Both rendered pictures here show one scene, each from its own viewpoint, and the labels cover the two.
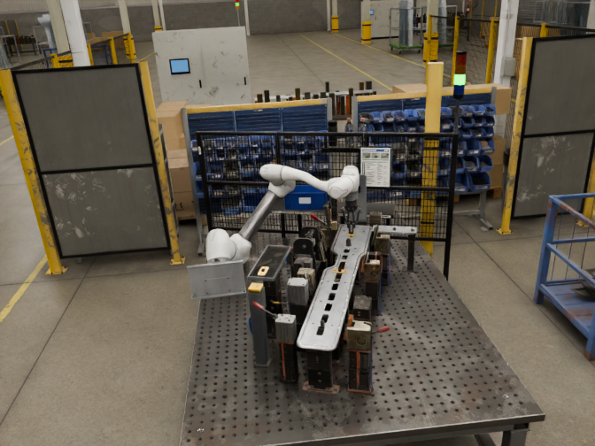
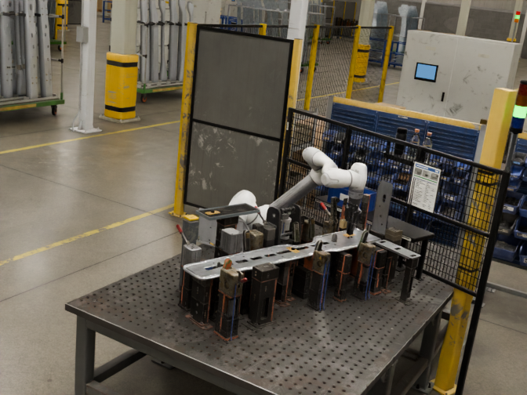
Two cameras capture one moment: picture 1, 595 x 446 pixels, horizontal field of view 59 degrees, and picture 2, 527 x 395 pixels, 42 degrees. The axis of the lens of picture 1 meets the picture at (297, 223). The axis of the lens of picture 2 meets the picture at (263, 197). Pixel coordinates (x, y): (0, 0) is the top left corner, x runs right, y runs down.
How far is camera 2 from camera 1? 220 cm
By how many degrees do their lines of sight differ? 32
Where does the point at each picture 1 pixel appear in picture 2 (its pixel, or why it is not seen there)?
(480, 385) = (317, 381)
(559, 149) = not seen: outside the picture
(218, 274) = not seen: hidden behind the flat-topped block
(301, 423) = (155, 328)
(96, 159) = (236, 120)
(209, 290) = (211, 238)
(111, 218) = (232, 179)
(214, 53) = (470, 66)
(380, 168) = (427, 190)
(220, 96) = (461, 117)
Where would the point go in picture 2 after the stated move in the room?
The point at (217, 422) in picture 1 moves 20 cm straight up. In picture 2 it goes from (109, 302) to (110, 268)
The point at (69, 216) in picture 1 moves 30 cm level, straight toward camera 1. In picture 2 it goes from (201, 166) to (193, 173)
